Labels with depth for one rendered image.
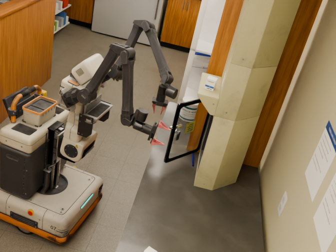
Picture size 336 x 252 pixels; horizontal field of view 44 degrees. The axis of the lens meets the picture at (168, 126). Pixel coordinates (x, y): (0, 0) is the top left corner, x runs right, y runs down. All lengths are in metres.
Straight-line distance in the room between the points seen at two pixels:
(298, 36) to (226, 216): 1.06
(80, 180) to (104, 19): 4.42
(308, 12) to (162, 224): 1.36
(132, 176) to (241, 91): 2.06
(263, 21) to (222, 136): 0.64
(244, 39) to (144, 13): 5.21
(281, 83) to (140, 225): 1.16
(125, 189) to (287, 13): 2.28
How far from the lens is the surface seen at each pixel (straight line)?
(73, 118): 2.80
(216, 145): 2.26
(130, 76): 2.30
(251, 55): 2.05
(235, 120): 2.19
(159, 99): 2.64
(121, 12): 7.24
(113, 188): 3.76
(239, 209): 2.37
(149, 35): 2.73
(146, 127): 2.35
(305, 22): 2.41
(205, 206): 2.30
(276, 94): 2.53
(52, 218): 3.05
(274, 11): 2.02
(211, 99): 2.13
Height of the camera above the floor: 2.37
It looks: 29 degrees down
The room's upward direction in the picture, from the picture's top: 13 degrees clockwise
